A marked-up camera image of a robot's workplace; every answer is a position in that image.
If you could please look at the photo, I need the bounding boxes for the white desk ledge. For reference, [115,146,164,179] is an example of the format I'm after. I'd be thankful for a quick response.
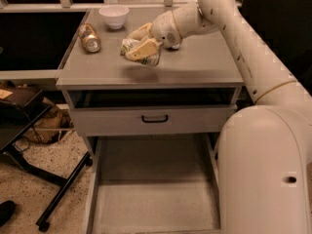
[0,2,187,13]

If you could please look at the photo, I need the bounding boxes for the gold soda can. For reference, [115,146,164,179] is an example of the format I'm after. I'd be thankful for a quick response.
[78,23,101,53]

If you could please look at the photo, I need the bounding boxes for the grey top drawer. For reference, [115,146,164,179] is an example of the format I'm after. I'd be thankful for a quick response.
[70,105,237,137]

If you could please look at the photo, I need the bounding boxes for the black office chair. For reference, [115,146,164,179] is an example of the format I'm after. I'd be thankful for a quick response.
[241,0,312,93]

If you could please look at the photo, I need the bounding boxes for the black drawer handle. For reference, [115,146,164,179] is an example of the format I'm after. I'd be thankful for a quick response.
[141,115,169,124]

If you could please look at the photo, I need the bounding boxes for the grey open middle drawer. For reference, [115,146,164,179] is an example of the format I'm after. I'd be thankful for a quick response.
[82,134,221,234]

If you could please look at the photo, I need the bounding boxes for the black shoe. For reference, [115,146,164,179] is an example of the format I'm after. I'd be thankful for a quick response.
[0,201,16,227]

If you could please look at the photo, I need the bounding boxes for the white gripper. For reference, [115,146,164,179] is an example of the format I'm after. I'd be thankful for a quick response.
[125,11,182,60]

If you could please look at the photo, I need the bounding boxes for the black side table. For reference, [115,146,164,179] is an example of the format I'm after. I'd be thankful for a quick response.
[0,85,94,233]

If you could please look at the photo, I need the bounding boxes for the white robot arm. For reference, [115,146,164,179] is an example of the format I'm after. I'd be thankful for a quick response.
[126,0,312,234]

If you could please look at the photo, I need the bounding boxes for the brown bag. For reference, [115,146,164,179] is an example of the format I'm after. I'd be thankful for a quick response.
[24,97,67,144]

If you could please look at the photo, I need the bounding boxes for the grey drawer cabinet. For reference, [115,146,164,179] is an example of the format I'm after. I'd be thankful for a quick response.
[57,8,243,150]

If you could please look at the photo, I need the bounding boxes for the white bowl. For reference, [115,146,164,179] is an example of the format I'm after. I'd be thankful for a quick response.
[98,5,130,29]

